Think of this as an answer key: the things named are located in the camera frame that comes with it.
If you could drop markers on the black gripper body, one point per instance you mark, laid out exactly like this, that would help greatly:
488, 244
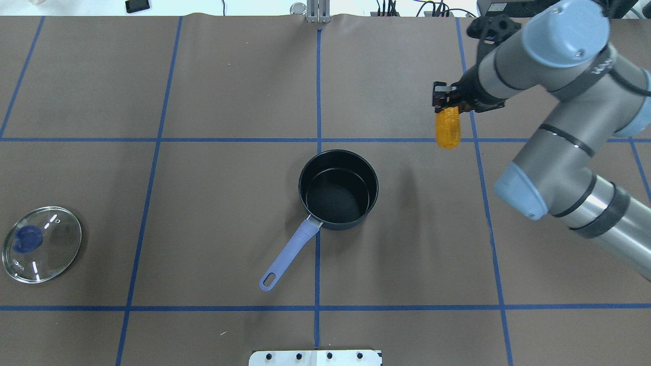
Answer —
471, 92

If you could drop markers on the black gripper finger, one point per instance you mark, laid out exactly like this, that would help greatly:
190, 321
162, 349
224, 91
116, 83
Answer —
444, 96

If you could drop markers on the yellow corn cob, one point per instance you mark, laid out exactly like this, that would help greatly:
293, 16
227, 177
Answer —
448, 128

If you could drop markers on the glass pot lid blue knob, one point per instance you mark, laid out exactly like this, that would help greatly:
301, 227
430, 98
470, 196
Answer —
41, 245

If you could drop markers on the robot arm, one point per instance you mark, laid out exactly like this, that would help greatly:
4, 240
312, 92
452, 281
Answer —
601, 94

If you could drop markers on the black laptop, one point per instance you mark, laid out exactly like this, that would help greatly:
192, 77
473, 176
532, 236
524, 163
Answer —
513, 9

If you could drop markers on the black orange power strip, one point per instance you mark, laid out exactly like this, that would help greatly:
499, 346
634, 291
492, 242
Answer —
438, 9

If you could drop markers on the blue saucepan with handle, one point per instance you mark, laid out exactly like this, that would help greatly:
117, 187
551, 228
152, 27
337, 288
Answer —
337, 188

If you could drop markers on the aluminium frame post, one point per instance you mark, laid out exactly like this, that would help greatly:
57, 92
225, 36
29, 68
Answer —
314, 11

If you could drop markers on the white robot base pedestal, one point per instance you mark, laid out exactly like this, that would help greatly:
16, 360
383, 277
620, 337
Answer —
316, 357

